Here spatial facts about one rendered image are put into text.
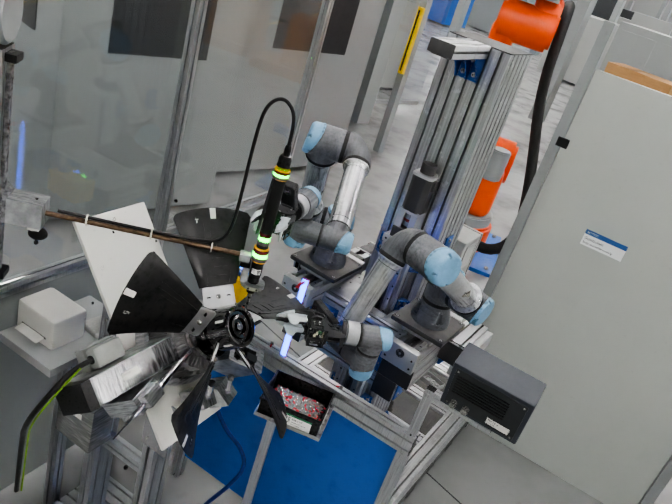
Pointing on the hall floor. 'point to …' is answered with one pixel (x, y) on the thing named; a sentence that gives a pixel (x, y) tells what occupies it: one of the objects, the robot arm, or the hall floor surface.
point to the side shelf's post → (55, 457)
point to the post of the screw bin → (259, 462)
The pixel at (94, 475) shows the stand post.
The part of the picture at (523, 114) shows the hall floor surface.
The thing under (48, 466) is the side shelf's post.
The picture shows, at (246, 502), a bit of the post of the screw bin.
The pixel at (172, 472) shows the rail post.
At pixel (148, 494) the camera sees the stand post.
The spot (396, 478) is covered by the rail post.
